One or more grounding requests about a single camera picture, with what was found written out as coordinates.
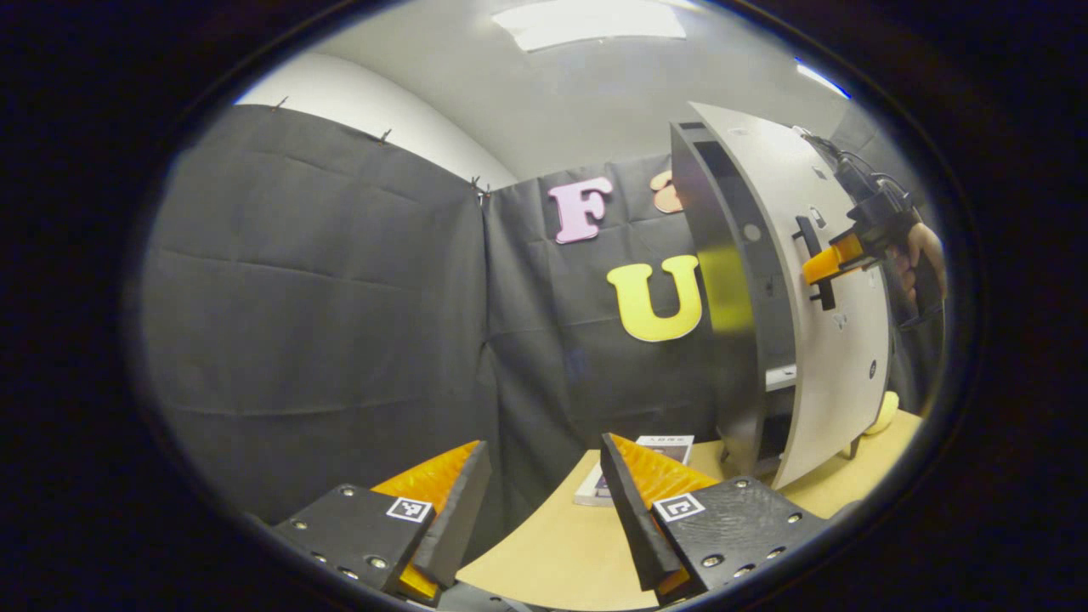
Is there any beige cabinet door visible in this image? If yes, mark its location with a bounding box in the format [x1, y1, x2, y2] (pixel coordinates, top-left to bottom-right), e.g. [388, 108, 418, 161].
[688, 102, 893, 490]

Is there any white book with portrait cover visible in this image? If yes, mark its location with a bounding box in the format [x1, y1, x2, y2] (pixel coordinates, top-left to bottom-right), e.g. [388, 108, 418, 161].
[574, 435, 695, 508]

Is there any grey cabinet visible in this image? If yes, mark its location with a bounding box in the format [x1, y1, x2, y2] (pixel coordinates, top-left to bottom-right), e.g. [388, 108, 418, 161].
[670, 119, 800, 479]

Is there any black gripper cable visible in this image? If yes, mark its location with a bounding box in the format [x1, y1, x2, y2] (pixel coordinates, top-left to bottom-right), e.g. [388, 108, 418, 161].
[797, 127, 915, 201]

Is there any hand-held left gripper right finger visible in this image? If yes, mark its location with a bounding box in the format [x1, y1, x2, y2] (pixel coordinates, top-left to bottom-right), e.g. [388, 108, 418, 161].
[599, 432, 838, 606]

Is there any black backdrop cloth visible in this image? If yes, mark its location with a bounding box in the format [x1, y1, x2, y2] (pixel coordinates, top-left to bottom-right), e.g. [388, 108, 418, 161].
[140, 104, 944, 545]

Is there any yellow fluffy sponge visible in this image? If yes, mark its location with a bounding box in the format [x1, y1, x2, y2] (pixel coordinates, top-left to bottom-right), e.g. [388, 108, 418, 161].
[863, 391, 900, 436]

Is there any small ceiling light panel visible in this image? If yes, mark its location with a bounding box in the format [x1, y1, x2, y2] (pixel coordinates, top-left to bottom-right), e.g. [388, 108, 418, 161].
[796, 58, 851, 99]

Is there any large ceiling light panel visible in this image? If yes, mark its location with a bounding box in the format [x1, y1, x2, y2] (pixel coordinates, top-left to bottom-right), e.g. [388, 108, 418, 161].
[493, 0, 688, 52]

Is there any black door handle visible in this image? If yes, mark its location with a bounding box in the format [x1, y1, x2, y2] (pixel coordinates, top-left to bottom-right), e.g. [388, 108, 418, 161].
[795, 215, 838, 311]

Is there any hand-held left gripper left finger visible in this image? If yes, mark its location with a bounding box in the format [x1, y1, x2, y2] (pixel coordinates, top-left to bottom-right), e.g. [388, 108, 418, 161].
[270, 439, 494, 606]

